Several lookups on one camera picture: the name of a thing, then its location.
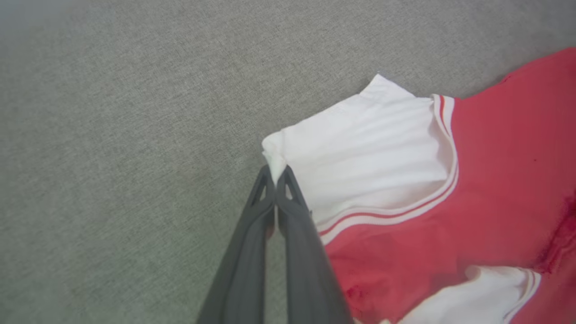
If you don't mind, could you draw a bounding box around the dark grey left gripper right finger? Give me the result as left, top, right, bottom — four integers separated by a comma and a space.
275, 165, 355, 324

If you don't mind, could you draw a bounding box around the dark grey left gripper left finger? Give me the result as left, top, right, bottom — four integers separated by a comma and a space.
196, 164, 276, 324

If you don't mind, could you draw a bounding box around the red white basketball jersey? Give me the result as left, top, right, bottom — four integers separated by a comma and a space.
261, 47, 576, 324

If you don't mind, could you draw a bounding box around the grey fabric sofa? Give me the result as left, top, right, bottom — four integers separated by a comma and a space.
0, 0, 576, 324

